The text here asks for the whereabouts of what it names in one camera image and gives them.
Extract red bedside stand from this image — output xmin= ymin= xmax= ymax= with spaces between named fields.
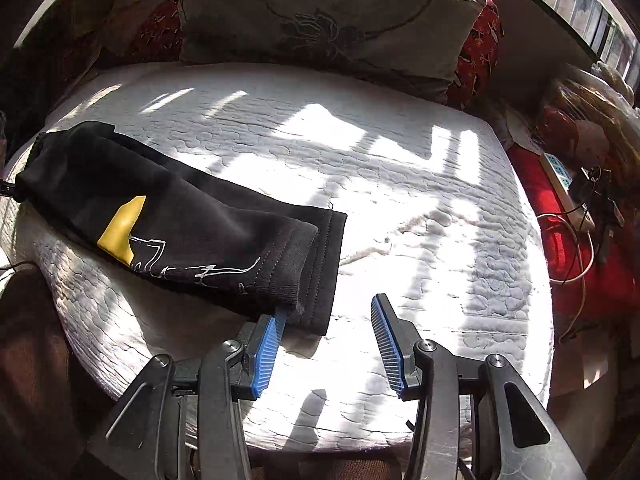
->
xmin=507 ymin=145 xmax=640 ymax=326

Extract white power strip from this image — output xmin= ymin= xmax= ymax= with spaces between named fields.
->
xmin=539 ymin=152 xmax=596 ymax=231

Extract pile of plastic bags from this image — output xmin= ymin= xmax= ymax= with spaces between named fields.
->
xmin=537 ymin=62 xmax=640 ymax=171

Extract black charger plug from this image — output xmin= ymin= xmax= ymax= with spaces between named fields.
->
xmin=570 ymin=166 xmax=626 ymax=261

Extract red patterned cushion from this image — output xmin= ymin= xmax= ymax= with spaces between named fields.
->
xmin=135 ymin=0 xmax=503 ymax=111

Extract grey floral pillow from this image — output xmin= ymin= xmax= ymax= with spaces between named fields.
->
xmin=172 ymin=0 xmax=488 ymax=106

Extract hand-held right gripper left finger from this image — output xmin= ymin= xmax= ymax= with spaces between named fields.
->
xmin=85 ymin=309 xmax=289 ymax=480

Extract black pants with yellow patch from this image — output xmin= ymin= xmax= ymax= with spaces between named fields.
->
xmin=14 ymin=121 xmax=349 ymax=337

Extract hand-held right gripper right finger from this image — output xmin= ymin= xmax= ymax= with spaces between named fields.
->
xmin=370 ymin=293 xmax=587 ymax=480

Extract white cable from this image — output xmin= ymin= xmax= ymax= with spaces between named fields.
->
xmin=537 ymin=212 xmax=597 ymax=286

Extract dark floral cloth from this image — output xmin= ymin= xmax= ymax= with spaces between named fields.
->
xmin=30 ymin=0 xmax=181 ymax=68

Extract white quilted mattress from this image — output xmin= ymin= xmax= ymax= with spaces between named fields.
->
xmin=0 ymin=62 xmax=556 ymax=456

